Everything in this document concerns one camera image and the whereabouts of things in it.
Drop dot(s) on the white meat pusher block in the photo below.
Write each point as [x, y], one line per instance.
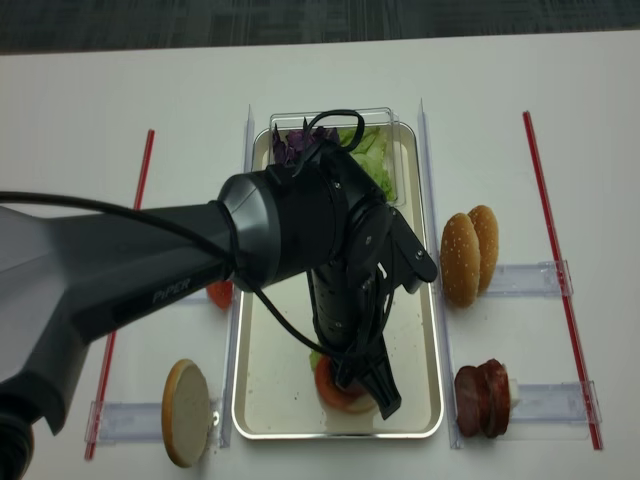
[513, 390]

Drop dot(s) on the clear meat pusher track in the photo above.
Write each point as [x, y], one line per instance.
[565, 403]

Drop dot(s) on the clear right divider wall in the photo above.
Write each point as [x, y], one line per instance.
[430, 212]

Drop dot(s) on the silver metal tray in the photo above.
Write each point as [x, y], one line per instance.
[274, 392]

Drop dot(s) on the lettuce under burger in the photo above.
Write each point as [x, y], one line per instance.
[314, 359]

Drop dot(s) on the clear bun bottom track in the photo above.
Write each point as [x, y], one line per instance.
[121, 422]

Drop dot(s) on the rear dark meat slice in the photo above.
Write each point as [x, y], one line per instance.
[497, 380]

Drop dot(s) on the purple cabbage leaves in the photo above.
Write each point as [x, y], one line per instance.
[287, 150]

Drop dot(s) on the sesame bun half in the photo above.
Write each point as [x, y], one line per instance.
[487, 231]
[460, 261]

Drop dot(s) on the tomato slice on burger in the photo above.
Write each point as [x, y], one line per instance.
[323, 376]

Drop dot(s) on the upright white bun bottom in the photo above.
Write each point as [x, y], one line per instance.
[185, 414]

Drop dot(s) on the front dark meat slice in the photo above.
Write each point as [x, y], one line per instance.
[472, 401]

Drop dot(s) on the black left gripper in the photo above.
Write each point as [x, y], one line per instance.
[348, 321]

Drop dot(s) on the inner sesame bun half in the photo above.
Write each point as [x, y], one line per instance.
[487, 231]

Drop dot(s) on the upright tomato slice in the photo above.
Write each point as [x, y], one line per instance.
[221, 294]

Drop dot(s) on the green lettuce leaves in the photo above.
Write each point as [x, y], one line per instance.
[371, 155]

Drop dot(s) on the red right rail strip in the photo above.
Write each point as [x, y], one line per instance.
[577, 350]

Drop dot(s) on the grey left Piper robot arm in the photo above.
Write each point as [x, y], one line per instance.
[74, 270]

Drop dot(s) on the dark meat slice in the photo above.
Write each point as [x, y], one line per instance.
[472, 401]
[497, 380]

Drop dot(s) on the outer sesame bun half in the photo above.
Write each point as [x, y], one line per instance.
[460, 261]

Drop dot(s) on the clear plastic salad container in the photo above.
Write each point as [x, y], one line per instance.
[346, 127]

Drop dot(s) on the clear bun pusher track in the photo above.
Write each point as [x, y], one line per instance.
[544, 279]

